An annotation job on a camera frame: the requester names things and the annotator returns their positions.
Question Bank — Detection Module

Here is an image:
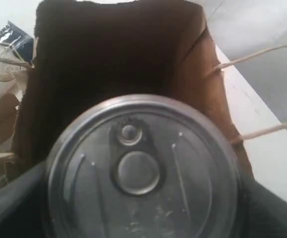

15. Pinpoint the brown paper bag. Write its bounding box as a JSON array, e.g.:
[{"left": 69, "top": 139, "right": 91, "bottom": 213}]
[{"left": 4, "top": 0, "right": 253, "bottom": 183}]

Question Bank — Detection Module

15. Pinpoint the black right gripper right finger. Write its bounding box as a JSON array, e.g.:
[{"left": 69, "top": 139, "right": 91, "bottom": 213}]
[{"left": 235, "top": 173, "right": 287, "bottom": 238}]

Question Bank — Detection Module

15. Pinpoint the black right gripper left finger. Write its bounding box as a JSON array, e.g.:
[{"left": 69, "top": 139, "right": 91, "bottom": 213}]
[{"left": 0, "top": 162, "right": 46, "bottom": 238}]

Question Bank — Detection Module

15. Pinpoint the dark jar with metal lid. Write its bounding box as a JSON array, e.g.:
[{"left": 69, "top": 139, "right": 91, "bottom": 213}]
[{"left": 43, "top": 94, "right": 240, "bottom": 238}]

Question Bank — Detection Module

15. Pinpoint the dark blue pasta packet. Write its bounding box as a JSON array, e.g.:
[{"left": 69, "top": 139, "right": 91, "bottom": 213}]
[{"left": 0, "top": 20, "right": 35, "bottom": 117}]

